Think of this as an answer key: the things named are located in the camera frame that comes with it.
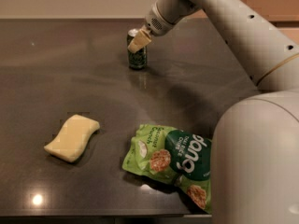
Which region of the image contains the green rice chip bag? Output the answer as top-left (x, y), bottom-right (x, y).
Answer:
top-left (122, 124), bottom-right (212, 214)

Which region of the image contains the green soda can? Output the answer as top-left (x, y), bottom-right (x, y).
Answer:
top-left (127, 28), bottom-right (147, 70)

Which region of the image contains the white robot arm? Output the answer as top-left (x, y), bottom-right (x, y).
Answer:
top-left (129, 0), bottom-right (299, 224)

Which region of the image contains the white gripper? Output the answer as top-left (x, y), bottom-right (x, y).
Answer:
top-left (127, 0), bottom-right (200, 53)

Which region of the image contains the yellow sponge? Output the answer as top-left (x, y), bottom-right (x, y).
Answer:
top-left (44, 115), bottom-right (100, 163)

